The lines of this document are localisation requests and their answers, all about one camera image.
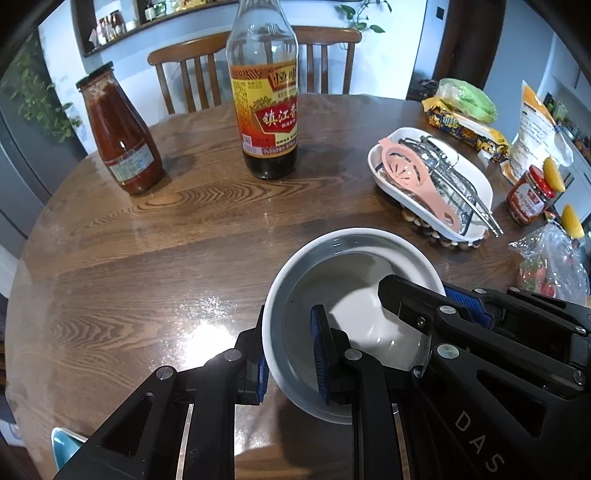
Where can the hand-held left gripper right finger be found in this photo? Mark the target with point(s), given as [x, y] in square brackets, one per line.
[321, 355]

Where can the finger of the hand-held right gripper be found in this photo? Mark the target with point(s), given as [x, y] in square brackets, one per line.
[466, 304]
[415, 300]

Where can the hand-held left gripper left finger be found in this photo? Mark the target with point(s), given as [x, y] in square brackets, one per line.
[263, 369]

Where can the small white bowl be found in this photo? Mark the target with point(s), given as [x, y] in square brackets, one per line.
[341, 286]

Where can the blue plate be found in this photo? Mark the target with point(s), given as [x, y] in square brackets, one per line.
[67, 443]

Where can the wooden bead trivet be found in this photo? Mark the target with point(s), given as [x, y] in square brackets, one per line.
[443, 237]

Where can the clear plastic bag with sweets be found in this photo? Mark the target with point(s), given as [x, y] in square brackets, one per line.
[549, 272]

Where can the white oval dish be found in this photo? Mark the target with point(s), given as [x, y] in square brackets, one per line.
[478, 184]

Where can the red chili sauce jar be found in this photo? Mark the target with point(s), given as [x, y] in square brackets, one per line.
[526, 198]

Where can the pink egg separator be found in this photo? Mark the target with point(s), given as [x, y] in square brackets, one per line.
[406, 166]

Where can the yellow bag clip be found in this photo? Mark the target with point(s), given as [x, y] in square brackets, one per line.
[553, 175]
[572, 221]

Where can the yellow black snack package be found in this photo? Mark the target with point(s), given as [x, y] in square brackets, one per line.
[466, 129]

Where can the orange white bag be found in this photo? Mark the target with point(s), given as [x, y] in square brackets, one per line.
[531, 124]

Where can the bagged green vegetable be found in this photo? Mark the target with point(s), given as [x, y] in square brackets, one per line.
[466, 99]

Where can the grey cabinet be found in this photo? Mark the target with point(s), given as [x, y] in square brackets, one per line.
[572, 115]

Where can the dark vinegar bottle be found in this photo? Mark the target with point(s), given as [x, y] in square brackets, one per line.
[263, 115]

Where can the dark doorway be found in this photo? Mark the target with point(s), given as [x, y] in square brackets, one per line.
[461, 41]

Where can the red tomato sauce bottle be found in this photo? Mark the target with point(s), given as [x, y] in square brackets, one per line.
[122, 138]

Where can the wooden chair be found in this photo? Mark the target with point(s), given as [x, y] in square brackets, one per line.
[332, 34]
[184, 50]

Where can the small green vine plant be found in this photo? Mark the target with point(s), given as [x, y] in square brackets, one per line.
[369, 14]

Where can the grey refrigerator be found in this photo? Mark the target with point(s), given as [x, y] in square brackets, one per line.
[18, 184]

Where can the trailing green plant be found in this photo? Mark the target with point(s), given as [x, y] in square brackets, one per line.
[37, 97]

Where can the row of condiment jars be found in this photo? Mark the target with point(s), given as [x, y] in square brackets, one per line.
[184, 4]

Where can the dark wooden wall shelf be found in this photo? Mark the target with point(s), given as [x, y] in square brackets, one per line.
[83, 27]

